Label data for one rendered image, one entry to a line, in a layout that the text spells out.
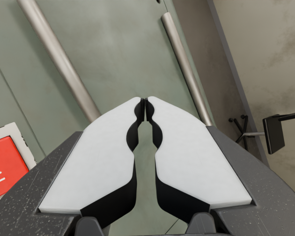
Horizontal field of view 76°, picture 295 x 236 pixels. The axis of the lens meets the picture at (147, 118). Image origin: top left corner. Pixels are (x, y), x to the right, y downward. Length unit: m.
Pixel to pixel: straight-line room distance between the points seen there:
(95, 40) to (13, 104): 0.16
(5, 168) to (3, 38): 0.16
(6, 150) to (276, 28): 2.99
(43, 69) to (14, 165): 0.13
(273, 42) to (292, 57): 0.29
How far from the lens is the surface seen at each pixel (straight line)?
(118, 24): 0.39
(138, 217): 0.37
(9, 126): 0.29
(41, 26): 0.31
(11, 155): 0.28
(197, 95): 0.45
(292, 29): 3.01
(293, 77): 3.13
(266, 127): 2.79
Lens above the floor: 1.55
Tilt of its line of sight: 54 degrees down
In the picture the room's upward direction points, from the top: 80 degrees clockwise
